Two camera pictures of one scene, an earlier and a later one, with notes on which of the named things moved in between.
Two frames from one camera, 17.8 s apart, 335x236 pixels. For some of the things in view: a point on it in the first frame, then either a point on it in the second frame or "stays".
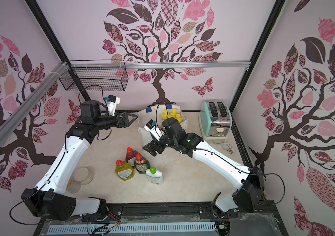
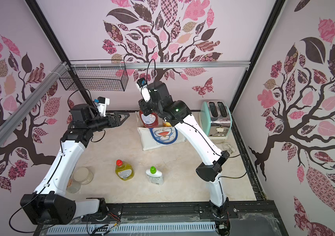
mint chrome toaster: [215, 120] stays
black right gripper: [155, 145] to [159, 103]
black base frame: [165, 219] stays
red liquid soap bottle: [130, 156] to [151, 121]
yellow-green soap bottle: [123, 170] stays
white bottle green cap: [154, 176] stays
